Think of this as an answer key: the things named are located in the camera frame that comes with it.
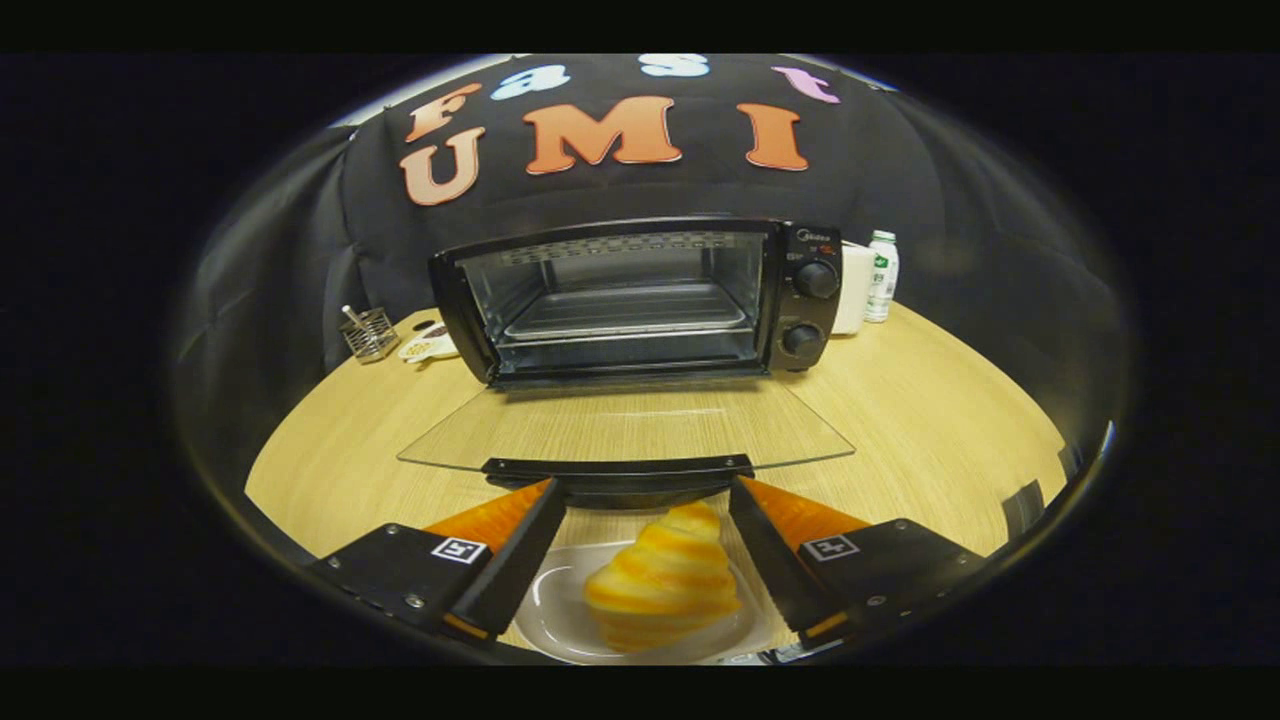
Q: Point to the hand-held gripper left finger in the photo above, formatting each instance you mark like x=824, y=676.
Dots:
x=520, y=560

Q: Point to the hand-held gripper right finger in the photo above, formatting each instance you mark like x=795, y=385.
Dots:
x=775, y=560

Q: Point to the golden croissant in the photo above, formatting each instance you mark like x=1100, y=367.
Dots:
x=660, y=585

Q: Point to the black toaster oven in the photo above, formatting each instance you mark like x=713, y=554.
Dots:
x=815, y=300

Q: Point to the white slot toaster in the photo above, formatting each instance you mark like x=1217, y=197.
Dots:
x=850, y=290

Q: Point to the white plate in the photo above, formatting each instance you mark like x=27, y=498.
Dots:
x=555, y=620

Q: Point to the small white patterned saucer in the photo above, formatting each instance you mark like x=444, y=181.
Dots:
x=425, y=348

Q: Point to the small white bottle green label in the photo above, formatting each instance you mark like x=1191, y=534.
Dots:
x=881, y=280

